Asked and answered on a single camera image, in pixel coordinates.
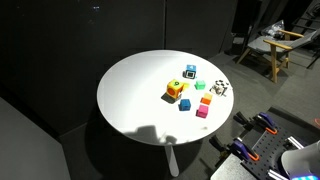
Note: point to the yellow-green toy block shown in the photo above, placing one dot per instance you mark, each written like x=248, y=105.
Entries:
x=186, y=85

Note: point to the orange plush cube toy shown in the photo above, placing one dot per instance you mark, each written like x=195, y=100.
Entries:
x=175, y=88

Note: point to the blue toy block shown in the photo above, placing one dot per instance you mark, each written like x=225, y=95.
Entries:
x=184, y=104

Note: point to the blue plush cube with four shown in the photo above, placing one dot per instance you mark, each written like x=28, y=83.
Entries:
x=190, y=71

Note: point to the green toy block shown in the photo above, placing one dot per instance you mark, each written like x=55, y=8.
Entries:
x=200, y=84

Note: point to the pink toy block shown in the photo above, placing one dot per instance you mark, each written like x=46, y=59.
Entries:
x=202, y=111

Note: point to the orange toy block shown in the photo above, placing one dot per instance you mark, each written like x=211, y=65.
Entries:
x=206, y=99

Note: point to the checkered plush cube toy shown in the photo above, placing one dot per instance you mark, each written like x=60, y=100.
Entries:
x=220, y=87

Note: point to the purple spring clamp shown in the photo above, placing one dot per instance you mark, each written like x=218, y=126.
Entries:
x=245, y=150
x=266, y=121

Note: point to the wooden armchair grey seat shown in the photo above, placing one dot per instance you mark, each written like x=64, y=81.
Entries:
x=274, y=56

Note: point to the clear plastic bag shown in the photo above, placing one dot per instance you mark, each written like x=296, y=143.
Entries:
x=274, y=29

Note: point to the silver aluminium profile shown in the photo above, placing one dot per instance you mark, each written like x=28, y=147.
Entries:
x=295, y=142
x=276, y=174

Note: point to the grey cabinet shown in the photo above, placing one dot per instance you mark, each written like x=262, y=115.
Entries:
x=26, y=150

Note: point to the black metal rack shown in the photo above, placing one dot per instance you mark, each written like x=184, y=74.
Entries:
x=310, y=16

